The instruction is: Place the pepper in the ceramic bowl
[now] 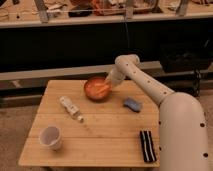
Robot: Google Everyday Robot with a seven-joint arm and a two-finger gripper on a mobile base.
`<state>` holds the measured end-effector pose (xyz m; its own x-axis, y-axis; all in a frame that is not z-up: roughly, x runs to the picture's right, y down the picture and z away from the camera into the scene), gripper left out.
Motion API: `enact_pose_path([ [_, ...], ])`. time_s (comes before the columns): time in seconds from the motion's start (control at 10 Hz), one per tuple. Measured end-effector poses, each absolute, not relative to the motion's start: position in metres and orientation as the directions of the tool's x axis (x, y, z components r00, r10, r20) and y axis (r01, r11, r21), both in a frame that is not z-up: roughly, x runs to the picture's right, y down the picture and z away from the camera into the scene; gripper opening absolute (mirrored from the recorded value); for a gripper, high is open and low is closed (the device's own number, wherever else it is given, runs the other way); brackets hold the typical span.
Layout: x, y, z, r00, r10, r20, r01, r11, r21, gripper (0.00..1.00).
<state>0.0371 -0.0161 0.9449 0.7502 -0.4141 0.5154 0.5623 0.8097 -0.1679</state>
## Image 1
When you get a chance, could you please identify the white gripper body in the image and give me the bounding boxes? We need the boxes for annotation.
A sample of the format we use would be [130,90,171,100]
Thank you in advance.
[105,67,125,88]

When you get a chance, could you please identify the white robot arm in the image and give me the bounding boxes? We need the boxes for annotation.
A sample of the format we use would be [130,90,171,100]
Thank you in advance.
[107,54,210,171]

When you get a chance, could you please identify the orange ceramic bowl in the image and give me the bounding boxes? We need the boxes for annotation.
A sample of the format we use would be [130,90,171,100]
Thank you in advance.
[84,77,111,101]

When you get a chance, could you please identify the blue sponge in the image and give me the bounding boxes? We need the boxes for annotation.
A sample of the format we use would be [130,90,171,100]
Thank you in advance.
[123,97,142,112]

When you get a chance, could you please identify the black box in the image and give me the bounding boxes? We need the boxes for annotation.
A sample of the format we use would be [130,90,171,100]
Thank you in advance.
[160,43,213,73]

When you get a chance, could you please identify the white plastic bottle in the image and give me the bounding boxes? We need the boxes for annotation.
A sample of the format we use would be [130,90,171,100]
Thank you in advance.
[59,96,84,122]

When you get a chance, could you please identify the wooden table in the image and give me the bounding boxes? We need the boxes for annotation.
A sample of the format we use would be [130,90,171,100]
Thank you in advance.
[19,80,159,168]

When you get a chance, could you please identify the black white striped block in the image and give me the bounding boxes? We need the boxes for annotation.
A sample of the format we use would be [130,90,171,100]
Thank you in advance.
[140,131,157,163]

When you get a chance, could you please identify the white paper cup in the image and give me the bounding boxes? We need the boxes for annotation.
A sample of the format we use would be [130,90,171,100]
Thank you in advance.
[39,126,62,150]

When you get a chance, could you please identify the long wooden shelf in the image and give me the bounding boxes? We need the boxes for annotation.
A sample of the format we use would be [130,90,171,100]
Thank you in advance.
[0,0,213,29]

